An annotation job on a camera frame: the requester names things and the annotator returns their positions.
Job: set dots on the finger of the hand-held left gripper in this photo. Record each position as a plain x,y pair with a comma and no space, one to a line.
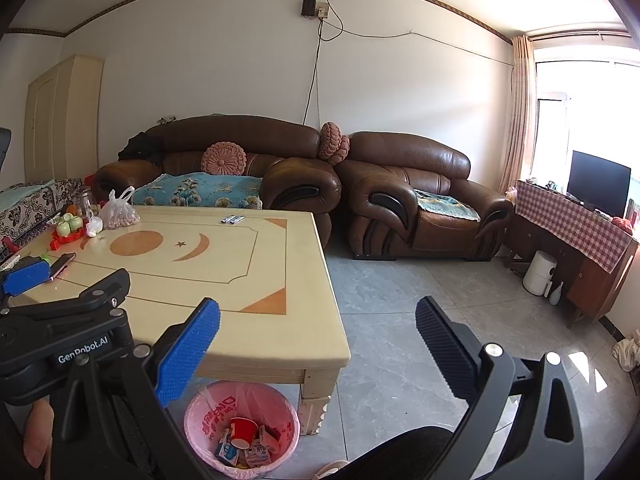
95,300
27,276

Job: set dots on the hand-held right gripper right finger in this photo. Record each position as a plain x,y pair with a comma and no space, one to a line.
445,347

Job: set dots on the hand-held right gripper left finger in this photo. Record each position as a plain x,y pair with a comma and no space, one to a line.
190,350

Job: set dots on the pink waste bin with liner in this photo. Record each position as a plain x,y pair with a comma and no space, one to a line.
205,410

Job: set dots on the red paper cup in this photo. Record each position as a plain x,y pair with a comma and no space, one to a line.
244,432

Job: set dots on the blue medicine box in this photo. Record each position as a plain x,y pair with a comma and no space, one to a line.
227,452

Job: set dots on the white milk carton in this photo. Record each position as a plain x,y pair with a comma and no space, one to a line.
256,458

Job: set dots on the person's left hand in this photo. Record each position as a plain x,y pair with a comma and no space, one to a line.
39,435

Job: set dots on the white remote control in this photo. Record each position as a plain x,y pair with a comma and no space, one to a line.
10,261

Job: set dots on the red plastic tool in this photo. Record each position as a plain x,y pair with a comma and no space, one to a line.
9,245

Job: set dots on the smartphone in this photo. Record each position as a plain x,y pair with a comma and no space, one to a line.
62,265

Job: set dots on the red plastic tray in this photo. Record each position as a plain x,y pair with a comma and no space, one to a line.
70,241

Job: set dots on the pale green cup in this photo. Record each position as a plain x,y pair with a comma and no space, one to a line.
63,229
75,221

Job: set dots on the black white floral sofa cover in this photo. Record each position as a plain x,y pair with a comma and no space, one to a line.
35,205

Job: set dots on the small white plastic bag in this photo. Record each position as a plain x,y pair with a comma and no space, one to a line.
95,227

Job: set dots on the cream coffee table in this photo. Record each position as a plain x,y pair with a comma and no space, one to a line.
200,270

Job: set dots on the clear bag of nuts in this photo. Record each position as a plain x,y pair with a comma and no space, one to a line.
120,215

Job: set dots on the glass jar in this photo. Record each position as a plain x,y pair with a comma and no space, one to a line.
86,202

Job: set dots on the person's right leg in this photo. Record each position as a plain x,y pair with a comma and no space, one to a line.
400,455

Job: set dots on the white round appliance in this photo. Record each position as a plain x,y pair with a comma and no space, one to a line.
539,272

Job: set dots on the white bottle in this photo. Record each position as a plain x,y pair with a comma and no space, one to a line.
556,294

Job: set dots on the blue seat pad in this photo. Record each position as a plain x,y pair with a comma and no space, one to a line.
447,206

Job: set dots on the blue floral cushion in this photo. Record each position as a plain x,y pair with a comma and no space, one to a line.
200,191

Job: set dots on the black garment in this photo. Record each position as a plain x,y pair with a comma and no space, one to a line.
141,147

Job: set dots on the cream wardrobe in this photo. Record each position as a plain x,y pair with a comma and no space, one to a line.
62,120

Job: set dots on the person's right shoe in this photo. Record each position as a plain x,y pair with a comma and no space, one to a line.
330,470

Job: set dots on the red checked tablecloth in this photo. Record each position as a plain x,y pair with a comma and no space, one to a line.
570,222

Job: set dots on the cream cloth bundle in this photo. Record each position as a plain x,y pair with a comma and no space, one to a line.
627,352

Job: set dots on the brown leather armchair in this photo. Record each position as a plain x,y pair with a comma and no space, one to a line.
415,160

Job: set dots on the round pink knitted cushion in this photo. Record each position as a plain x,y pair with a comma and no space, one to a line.
224,158
332,142

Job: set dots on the red knitted item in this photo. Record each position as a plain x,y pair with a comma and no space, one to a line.
623,225

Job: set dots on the brown leather sofa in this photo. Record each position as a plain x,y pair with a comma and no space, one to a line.
240,135

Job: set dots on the black monitor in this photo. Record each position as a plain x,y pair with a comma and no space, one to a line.
599,182

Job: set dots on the beige curtain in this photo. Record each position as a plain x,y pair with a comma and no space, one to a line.
519,110

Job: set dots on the window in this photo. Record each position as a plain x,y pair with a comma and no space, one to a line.
590,120

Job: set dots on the white wall socket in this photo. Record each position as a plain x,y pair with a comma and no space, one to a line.
323,11

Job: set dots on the black wall adapter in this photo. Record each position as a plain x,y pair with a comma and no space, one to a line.
307,6

